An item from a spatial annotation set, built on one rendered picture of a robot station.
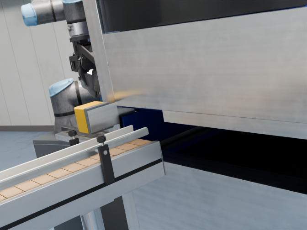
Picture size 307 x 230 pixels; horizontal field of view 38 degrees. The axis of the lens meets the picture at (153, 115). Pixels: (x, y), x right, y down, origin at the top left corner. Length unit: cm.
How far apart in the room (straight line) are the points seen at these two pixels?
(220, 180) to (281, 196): 16
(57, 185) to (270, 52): 51
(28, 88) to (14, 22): 84
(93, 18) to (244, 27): 51
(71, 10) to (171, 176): 67
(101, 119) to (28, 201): 35
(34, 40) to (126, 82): 459
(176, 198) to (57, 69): 450
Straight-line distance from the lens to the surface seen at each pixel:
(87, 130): 121
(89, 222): 110
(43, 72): 572
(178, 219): 118
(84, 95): 197
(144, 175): 110
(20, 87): 611
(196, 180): 106
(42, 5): 162
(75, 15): 151
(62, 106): 198
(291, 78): 81
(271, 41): 82
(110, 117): 122
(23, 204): 96
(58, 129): 201
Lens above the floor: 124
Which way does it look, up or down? 13 degrees down
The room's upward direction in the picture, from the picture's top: 10 degrees counter-clockwise
